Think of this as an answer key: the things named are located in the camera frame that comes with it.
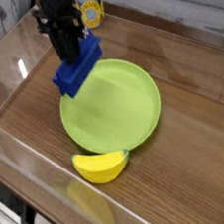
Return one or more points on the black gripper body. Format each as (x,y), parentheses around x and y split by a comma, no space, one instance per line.
(58,14)

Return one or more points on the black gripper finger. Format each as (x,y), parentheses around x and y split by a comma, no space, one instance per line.
(66,41)

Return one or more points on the blue foam block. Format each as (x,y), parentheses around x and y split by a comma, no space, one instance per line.
(70,77)

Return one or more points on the green plate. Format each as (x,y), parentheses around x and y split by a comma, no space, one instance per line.
(118,107)

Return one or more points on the yellow toy banana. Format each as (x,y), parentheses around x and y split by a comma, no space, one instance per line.
(100,168)

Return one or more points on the clear acrylic tray wall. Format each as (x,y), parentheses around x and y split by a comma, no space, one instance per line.
(176,177)

